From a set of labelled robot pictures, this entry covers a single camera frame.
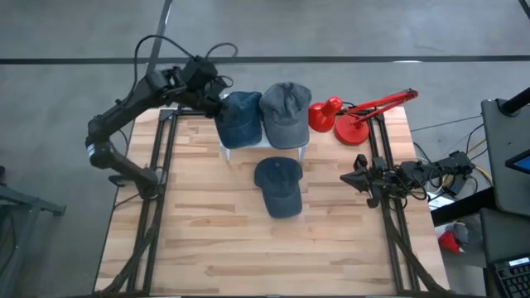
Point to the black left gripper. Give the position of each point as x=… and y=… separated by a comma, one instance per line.
x=198, y=94

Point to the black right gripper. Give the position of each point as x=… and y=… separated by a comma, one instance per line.
x=377, y=184

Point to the blue denim cap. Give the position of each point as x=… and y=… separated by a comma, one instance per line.
x=240, y=120

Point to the grey cap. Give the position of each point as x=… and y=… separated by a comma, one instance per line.
x=285, y=116

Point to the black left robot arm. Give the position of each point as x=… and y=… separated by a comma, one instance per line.
x=124, y=107

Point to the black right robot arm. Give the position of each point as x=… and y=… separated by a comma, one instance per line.
x=451, y=163

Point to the red desk lamp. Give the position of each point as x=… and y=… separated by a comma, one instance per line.
x=351, y=131

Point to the white perforated metal shelf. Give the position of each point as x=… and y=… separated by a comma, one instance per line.
x=265, y=145

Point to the dark navy cap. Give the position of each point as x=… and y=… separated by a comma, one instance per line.
x=278, y=186

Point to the white paper sheet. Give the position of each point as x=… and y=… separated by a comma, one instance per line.
x=439, y=201

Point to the black floor bar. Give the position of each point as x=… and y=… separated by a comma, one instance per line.
x=459, y=207

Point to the red floor object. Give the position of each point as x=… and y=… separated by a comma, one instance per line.
x=448, y=242

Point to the grey floor object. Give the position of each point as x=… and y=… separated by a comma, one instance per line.
x=461, y=234

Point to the grey desk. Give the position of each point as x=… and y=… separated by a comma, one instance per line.
x=507, y=140

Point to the tablet with blue screen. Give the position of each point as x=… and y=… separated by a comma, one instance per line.
x=522, y=163

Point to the black pole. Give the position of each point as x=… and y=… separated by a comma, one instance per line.
x=517, y=101

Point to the black keyboard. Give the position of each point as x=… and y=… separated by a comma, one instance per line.
x=513, y=279

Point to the grey metal stand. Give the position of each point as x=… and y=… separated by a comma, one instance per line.
x=29, y=204

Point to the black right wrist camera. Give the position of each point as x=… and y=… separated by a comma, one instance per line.
x=379, y=165

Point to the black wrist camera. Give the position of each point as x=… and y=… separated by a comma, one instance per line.
x=200, y=71
x=379, y=165

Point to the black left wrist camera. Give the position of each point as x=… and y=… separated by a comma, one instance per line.
x=200, y=71

